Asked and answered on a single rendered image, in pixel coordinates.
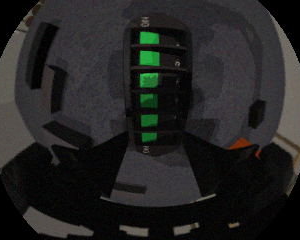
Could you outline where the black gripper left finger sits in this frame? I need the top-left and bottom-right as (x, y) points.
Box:
(51, 131), (129, 199)

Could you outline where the dark grey switch panel with green rocker switches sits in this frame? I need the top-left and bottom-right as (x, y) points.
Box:
(122, 13), (193, 156)

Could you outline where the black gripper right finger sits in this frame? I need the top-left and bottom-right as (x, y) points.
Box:
(182, 132), (259, 197)

